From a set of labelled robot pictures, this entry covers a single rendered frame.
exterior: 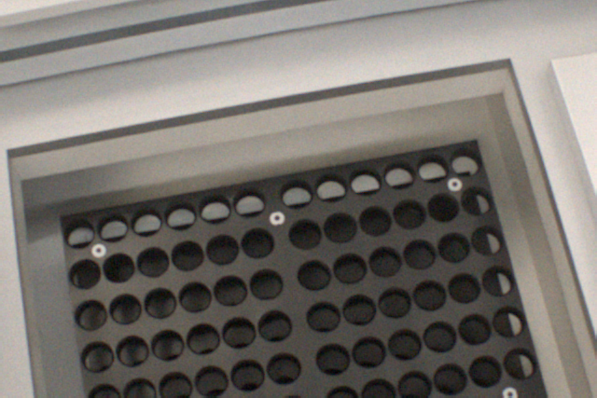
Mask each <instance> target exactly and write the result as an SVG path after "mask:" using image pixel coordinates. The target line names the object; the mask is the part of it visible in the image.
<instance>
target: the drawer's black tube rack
mask: <svg viewBox="0 0 597 398"><path fill-rule="evenodd" d="M268 182H269V186H270V192H271V200H272V206H273V209H274V213H273V214H272V216H271V220H268V221H262V222H257V223H251V224H246V225H241V226H231V227H226V228H219V229H215V230H210V232H208V231H203V233H200V232H199V234H194V235H188V236H183V237H178V238H172V239H167V240H157V241H152V242H148V243H142V244H138V243H137V245H134V244H133V245H132V246H131V245H126V246H121V247H117V248H111V249H105V247H104V246H103V245H101V244H98V245H95V246H94V247H93V249H92V252H91V253H85V254H77V255H71V256H66V257H65V265H66V274H67V276H68V281H69V289H70V296H71V306H72V313H73V318H74V321H75V329H76V343H77V352H78V353H79V361H80V368H81V376H82V383H83V387H84V392H85V398H94V397H95V398H548V395H547V392H546V385H545V382H544V379H543V376H542V373H541V370H540V366H539V363H538V361H537V354H536V351H535V345H534V342H533V339H532V336H531V333H530V329H529V326H528V320H527V317H526V314H525V310H524V307H523V304H522V301H521V295H520V291H519V288H518V285H517V284H518V282H517V279H516V276H515V272H514V269H513V267H512V263H511V259H510V256H509V252H508V249H507V244H506V241H505V237H504V233H503V230H502V227H501V224H500V221H499V219H500V217H499V214H498V211H497V207H496V204H495V201H494V197H493V192H492V188H491V185H490V182H489V179H484V180H478V181H474V182H468V183H463V184H461V182H460V181H459V180H457V179H452V180H450V181H449V186H443V187H438V188H433V189H428V191H422V192H417V193H412V194H407V195H401V196H396V197H391V198H385V199H375V200H370V201H369V202H365V203H359V204H354V205H349V206H342V207H338V208H332V209H326V210H322V211H315V212H310V213H300V214H299V215H295V216H289V217H284V216H283V214H282V213H280V212H277V210H276V205H275V199H274V196H273V191H272V185H271V178H268ZM477 196H480V197H482V198H484V199H485V200H486V202H487V204H488V209H487V210H486V211H485V213H483V214H481V212H480V208H479V203H478V199H477ZM487 234H488V235H491V236H493V237H495V238H496V239H497V241H498V244H499V249H498V250H497V251H496V252H495V253H493V252H492V249H491V245H490V243H489V239H488V236H487ZM498 273H500V274H502V275H504V276H506V277H507V278H508V280H509V282H510V285H509V290H508V292H506V293H505V294H503V292H502V289H501V285H500V278H499V275H498ZM75 275H76V277H77V282H78V286H77V285H76V284H75V278H74V277H75ZM508 313H509V314H512V315H514V316H516V317H517V318H518V319H519V320H520V322H521V329H520V331H519V332H518V333H517V334H516V335H515V336H514V334H513V331H512V327H511V324H512V323H511V320H510V317H509V314H508ZM81 314H82V319H83V321H84V327H83V326H82V325H81V323H80V319H79V318H80V315H81ZM520 355H521V356H524V357H525V356H526V357H527V358H528V360H529V361H530V363H531V366H532V373H531V374H530V376H529V377H525V375H524V372H523V369H522V366H521V360H520V358H521V357H520ZM88 356H89V359H90V369H89V368H88V367H87V358H88Z"/></svg>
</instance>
